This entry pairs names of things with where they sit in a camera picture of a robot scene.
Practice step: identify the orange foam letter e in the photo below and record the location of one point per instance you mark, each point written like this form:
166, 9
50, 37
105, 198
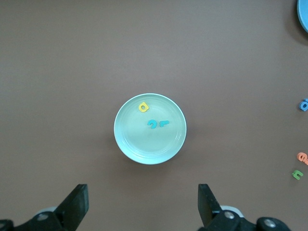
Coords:
302, 157

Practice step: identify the light green plate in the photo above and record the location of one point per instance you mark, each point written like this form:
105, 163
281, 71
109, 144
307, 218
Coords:
149, 144

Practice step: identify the green foam letter u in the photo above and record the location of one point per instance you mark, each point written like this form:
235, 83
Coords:
297, 174

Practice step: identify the yellow letter D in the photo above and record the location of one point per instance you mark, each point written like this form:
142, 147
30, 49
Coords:
143, 108

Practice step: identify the teal foam letter r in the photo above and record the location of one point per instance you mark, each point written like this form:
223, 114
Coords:
163, 123

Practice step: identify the teal foam letter c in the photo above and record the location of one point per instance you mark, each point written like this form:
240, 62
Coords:
152, 122

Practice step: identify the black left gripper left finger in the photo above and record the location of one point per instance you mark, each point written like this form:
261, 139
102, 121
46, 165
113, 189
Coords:
60, 220

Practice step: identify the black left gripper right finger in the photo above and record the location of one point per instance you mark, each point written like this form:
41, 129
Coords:
216, 222

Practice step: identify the blue foam letter a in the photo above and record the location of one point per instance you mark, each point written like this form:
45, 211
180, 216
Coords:
303, 105

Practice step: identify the blue plate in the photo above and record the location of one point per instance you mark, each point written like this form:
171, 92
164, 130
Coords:
303, 14

